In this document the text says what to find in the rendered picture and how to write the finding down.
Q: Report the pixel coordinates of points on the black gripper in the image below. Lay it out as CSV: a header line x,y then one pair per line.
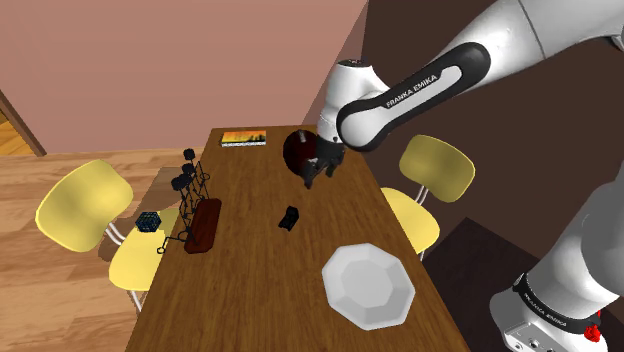
x,y
329,150

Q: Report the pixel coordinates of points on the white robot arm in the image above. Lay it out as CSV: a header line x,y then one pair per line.
x,y
507,34

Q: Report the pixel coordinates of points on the dark red round bowl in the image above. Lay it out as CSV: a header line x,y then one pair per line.
x,y
295,153

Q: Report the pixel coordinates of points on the small black block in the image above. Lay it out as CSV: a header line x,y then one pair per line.
x,y
288,218

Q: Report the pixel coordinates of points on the orange cover book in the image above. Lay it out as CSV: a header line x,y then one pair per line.
x,y
243,138

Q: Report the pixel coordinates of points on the yellow chair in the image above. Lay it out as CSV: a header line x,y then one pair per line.
x,y
436,168
83,204

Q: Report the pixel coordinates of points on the white octagonal plate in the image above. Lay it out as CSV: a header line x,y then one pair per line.
x,y
368,285

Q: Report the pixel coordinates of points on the wooden dining table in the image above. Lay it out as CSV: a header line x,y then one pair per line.
x,y
253,292

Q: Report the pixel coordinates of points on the dark blue patterned cube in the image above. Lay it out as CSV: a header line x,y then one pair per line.
x,y
148,222

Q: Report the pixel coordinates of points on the dark robot stand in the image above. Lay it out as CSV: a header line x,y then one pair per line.
x,y
468,292

